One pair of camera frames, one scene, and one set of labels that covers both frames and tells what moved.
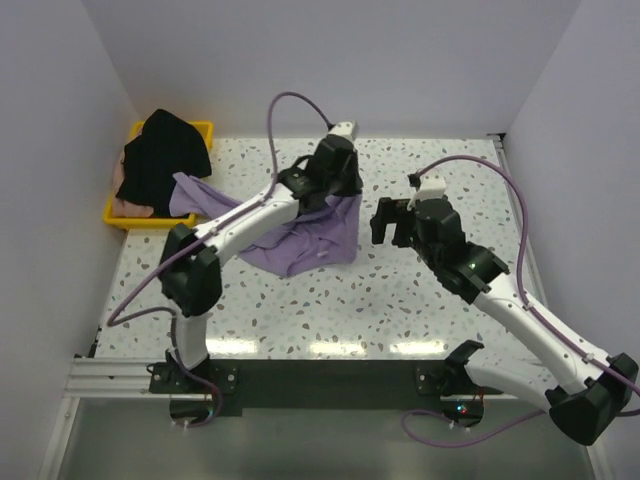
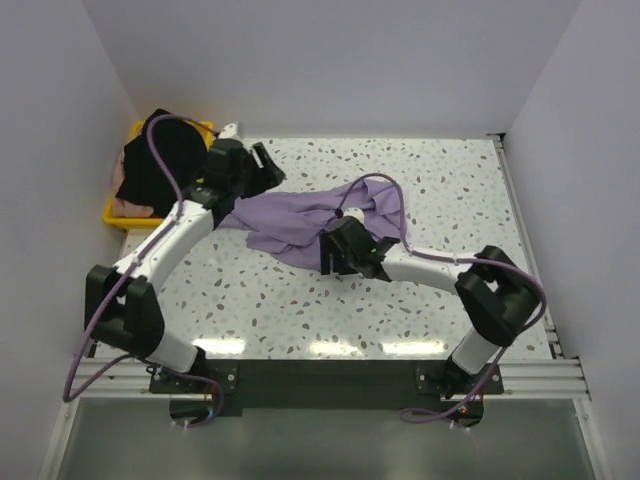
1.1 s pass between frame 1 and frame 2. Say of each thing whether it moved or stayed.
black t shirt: stayed
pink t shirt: stayed
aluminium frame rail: stayed
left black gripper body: moved
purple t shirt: moved
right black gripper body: moved
